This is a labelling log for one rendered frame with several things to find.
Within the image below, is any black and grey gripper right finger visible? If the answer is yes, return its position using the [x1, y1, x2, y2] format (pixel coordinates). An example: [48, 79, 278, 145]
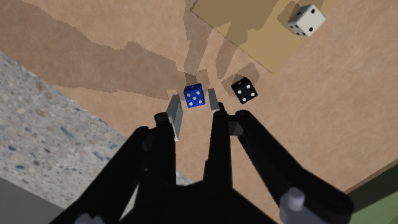
[195, 88, 354, 224]

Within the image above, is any blue die with white pips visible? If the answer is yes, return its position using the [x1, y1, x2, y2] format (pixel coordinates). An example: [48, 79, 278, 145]
[183, 83, 205, 108]

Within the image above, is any black die with grey pips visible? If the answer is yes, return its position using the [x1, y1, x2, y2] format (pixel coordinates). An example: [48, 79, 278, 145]
[231, 77, 258, 104]

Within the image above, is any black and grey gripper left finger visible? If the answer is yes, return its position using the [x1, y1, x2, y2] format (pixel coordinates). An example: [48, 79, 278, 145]
[49, 94, 183, 224]

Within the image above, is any tan flat mat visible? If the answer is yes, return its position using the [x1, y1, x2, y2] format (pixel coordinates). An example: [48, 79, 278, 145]
[192, 0, 339, 75]

